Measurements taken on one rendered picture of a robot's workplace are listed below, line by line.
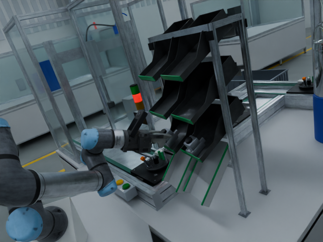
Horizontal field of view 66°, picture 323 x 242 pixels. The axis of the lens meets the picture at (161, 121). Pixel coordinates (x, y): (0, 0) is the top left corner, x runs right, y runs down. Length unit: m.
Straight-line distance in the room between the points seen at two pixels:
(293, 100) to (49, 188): 1.81
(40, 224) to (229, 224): 0.74
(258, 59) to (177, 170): 5.33
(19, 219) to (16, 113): 5.13
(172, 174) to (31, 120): 5.17
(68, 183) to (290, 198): 0.93
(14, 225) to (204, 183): 0.74
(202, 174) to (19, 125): 5.37
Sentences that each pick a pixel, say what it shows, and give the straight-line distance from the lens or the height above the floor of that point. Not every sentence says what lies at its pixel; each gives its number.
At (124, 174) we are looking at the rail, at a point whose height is 0.96.
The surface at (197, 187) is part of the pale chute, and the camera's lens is 1.13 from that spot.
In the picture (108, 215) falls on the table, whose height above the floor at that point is 0.86.
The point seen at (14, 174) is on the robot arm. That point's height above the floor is 1.46.
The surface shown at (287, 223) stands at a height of 0.86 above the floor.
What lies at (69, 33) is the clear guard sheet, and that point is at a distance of 2.59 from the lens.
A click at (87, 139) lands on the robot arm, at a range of 0.92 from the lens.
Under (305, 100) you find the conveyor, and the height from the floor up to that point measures 0.93.
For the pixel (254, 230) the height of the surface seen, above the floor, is 0.86.
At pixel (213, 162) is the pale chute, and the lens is 1.10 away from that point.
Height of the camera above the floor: 1.70
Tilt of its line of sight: 20 degrees down
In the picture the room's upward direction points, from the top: 16 degrees counter-clockwise
